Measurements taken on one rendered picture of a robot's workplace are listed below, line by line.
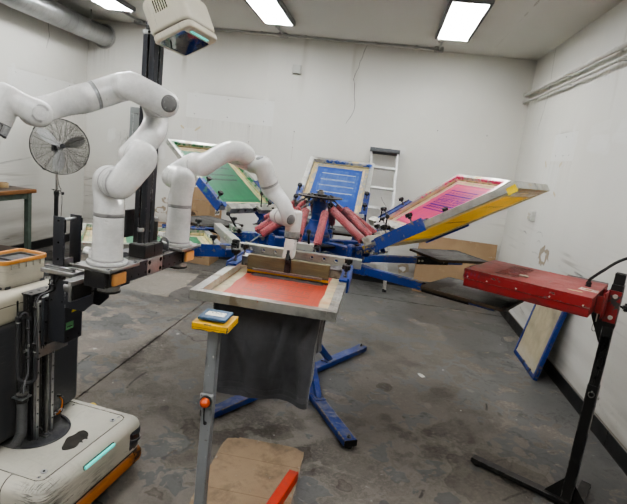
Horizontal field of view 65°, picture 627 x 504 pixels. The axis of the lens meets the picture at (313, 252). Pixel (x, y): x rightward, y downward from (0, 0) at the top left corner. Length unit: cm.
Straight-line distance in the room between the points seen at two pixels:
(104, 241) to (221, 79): 543
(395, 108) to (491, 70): 122
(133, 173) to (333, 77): 523
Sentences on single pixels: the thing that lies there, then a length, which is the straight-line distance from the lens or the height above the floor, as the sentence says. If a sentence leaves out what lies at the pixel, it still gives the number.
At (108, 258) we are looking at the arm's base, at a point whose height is 116.
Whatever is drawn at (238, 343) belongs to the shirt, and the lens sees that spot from 209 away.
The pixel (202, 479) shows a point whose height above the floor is 32.
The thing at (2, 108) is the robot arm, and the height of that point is 158.
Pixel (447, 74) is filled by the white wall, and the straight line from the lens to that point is 664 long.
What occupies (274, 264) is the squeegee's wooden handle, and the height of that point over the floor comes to 102.
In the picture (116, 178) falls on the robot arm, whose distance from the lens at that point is 158.
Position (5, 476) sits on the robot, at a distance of 227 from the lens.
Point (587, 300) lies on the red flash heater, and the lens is 243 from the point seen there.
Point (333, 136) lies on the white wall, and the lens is 655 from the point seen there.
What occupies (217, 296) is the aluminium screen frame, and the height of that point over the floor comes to 98.
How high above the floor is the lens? 155
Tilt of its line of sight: 11 degrees down
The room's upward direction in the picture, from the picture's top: 7 degrees clockwise
